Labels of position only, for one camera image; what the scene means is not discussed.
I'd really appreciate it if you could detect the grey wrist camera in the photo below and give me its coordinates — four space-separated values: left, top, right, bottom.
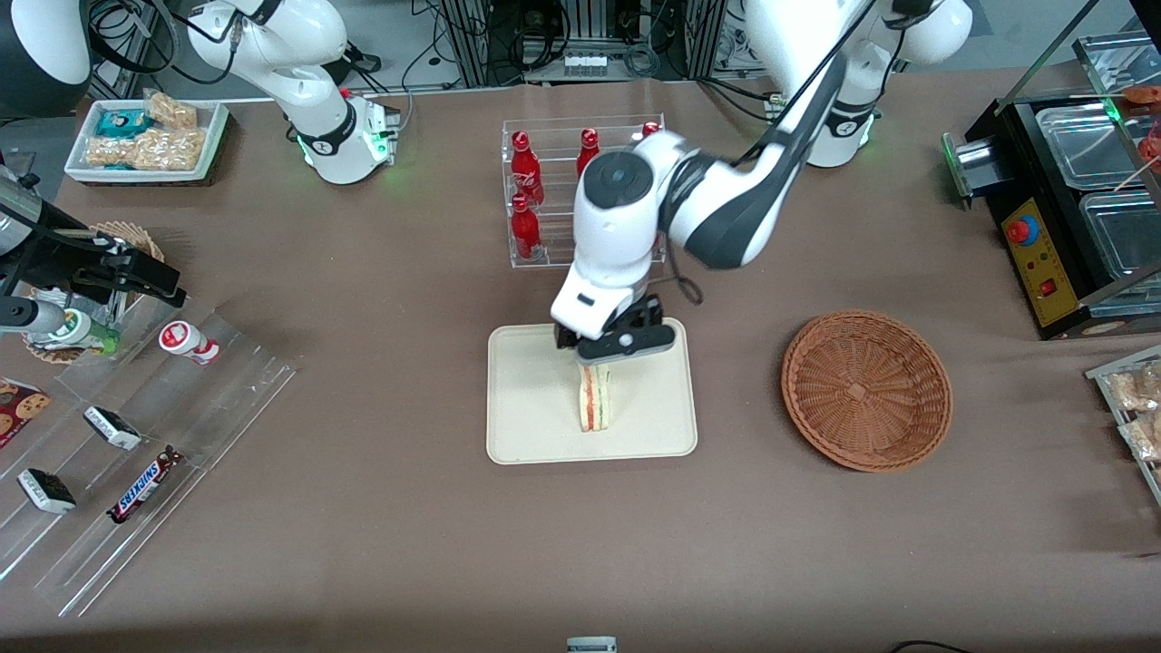
577 319 678 366
0 298 70 335

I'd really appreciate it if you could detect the black white snack bar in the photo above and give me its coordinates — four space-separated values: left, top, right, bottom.
83 404 144 453
16 467 79 516

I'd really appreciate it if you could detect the clear acrylic stepped display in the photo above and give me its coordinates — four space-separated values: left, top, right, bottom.
0 297 301 619

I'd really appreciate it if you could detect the triangular sandwich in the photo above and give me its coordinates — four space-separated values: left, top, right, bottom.
579 362 612 434

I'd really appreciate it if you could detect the white rectangular snack tray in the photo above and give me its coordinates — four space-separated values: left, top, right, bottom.
64 97 230 188

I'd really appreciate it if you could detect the clear plastic food container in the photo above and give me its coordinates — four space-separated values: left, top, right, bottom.
1033 102 1146 192
1078 188 1161 285

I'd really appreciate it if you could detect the white bottle green label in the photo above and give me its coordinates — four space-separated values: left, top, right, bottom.
25 307 122 357

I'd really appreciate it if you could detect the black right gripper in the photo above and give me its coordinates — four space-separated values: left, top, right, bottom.
0 204 189 320

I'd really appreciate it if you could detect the white bottle red cap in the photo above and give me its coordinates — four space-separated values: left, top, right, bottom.
158 319 221 366

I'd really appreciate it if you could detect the Snickers chocolate bar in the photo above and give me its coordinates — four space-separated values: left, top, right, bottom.
106 445 185 525

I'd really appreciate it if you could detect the teal snack packet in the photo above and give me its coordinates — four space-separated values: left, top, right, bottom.
96 108 152 139

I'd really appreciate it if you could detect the chocolate chip cookie packet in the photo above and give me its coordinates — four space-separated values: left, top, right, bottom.
0 378 52 451

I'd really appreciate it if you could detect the aluminium frame rack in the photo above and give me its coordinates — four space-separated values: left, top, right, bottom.
434 0 728 90

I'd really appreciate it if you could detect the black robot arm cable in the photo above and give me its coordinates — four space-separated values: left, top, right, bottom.
653 0 910 307

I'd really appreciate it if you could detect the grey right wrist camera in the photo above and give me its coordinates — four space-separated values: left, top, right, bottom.
0 298 70 335

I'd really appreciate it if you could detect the black food warmer appliance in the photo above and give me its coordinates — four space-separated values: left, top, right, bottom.
941 86 1161 343

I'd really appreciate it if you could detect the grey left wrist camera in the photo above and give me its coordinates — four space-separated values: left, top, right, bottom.
577 319 678 366

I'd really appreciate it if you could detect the small brown wicker basket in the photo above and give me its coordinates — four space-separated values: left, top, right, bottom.
22 220 167 365

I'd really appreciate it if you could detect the metal wire tray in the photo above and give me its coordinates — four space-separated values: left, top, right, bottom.
1085 344 1161 507

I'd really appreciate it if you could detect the small rice cracker packet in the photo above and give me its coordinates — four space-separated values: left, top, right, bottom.
144 90 200 129

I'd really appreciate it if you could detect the clear acrylic bottle rack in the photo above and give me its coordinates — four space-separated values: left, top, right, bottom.
501 113 668 269

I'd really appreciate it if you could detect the large rice cracker packet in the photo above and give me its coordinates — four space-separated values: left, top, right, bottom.
85 126 207 172

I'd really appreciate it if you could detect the large brown wicker basket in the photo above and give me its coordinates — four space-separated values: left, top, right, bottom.
781 309 953 473

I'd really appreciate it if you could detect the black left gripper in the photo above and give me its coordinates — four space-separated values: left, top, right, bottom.
554 294 668 369

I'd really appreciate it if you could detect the clear wrapped bread packet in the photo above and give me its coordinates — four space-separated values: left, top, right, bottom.
1107 361 1161 414
1117 413 1161 466

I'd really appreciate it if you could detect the thin metal rod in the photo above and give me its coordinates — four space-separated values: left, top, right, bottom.
994 0 1100 115

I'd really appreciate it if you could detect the cream plastic tray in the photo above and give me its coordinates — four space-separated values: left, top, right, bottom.
486 317 699 466

